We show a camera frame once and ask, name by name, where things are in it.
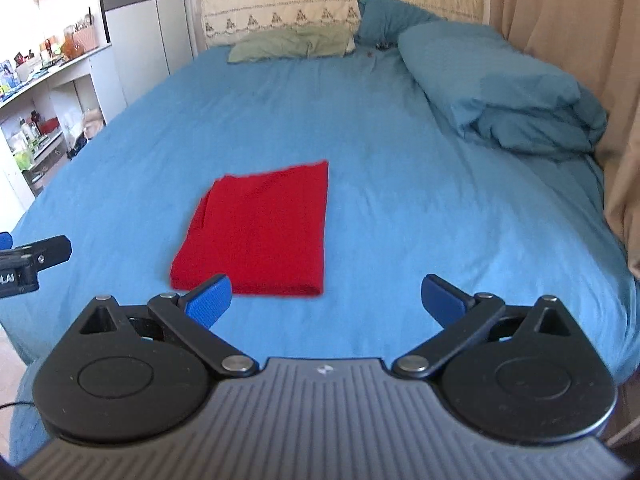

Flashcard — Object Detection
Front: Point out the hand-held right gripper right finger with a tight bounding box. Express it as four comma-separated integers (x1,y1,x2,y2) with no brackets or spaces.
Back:
391,273,576,380

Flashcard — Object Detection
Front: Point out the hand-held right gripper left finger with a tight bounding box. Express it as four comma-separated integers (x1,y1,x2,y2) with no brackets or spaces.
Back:
77,273,259,379

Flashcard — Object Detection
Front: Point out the red knit sweater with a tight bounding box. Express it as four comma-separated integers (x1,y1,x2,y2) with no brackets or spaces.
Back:
170,160,330,297

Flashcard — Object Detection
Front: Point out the white shelf unit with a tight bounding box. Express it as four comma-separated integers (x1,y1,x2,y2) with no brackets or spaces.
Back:
0,42,120,217

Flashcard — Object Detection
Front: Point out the pink storage basket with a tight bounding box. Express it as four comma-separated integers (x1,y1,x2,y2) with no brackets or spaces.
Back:
73,24,99,51

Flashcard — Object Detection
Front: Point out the blue folded duvet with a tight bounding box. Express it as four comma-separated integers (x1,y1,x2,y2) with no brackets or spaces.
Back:
397,21,609,162

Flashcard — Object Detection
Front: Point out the white and grey wardrobe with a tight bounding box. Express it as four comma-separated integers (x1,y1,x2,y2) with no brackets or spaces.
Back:
95,0,197,111

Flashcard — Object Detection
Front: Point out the green pillow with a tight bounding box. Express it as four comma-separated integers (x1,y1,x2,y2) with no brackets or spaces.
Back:
227,25,357,64

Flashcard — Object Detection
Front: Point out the blue pillow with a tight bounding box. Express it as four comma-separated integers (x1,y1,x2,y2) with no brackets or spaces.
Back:
356,0,448,47

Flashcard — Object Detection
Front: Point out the beige curtain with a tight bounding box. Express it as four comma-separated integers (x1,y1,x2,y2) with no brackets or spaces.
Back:
487,0,640,279

